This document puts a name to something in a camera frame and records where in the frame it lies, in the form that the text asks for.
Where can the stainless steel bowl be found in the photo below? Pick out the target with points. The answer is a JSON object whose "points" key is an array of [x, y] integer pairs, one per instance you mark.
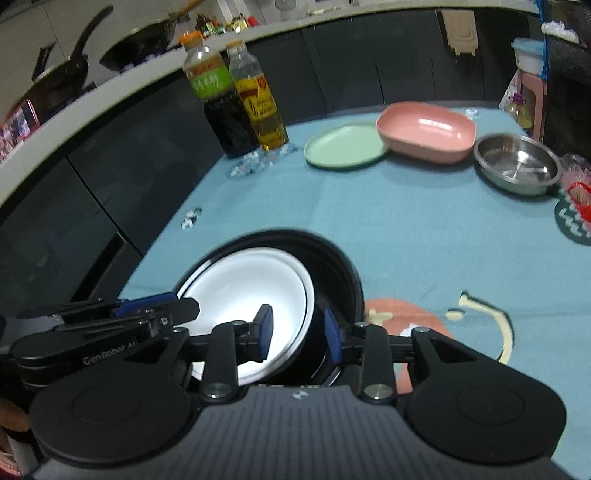
{"points": [[517, 164]]}

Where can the green plate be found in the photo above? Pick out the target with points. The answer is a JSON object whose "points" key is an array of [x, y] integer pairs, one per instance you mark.
{"points": [[345, 147]]}

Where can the pink oval bowl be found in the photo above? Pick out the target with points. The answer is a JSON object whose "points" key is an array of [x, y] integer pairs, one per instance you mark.
{"points": [[427, 132]]}

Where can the person's left hand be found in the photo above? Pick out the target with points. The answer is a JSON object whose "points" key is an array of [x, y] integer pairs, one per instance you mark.
{"points": [[12, 417]]}

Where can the black frying pan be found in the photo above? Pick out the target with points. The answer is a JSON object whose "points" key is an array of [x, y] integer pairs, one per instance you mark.
{"points": [[53, 88]]}

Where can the white shallow plate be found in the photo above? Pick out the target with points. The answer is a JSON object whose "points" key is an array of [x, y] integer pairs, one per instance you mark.
{"points": [[236, 285]]}

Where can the pink plastic stool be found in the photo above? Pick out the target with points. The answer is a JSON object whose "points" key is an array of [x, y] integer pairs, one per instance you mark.
{"points": [[534, 88]]}

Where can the yellow oil bottle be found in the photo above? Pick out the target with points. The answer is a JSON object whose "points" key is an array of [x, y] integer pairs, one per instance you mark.
{"points": [[254, 91]]}

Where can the black storage rack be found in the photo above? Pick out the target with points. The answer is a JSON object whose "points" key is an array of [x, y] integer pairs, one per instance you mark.
{"points": [[567, 117]]}

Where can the red plastic wrapper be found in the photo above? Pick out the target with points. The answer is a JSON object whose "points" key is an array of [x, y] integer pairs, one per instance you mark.
{"points": [[576, 182]]}

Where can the large oil jug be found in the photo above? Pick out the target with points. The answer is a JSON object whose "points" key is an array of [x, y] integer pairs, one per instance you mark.
{"points": [[516, 107]]}

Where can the beige hanging bin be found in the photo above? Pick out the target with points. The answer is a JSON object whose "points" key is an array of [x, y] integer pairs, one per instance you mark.
{"points": [[461, 31]]}

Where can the blue patterned tablecloth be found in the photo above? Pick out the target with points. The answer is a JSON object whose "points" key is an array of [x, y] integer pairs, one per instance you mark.
{"points": [[420, 233]]}

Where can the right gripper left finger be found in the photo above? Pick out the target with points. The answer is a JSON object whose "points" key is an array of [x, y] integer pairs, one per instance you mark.
{"points": [[228, 341]]}

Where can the dark soy sauce bottle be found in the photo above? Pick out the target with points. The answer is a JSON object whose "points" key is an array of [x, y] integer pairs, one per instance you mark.
{"points": [[211, 81]]}

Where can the white lidded container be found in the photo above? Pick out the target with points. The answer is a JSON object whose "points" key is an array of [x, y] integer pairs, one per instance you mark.
{"points": [[529, 55]]}

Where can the black wok wooden handle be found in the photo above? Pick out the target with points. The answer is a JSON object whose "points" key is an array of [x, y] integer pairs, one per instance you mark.
{"points": [[140, 43]]}

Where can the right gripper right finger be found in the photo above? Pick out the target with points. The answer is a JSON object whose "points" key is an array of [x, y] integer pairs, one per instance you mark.
{"points": [[367, 347]]}

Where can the black plastic bowl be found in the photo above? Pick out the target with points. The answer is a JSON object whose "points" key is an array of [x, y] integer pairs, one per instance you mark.
{"points": [[337, 287]]}

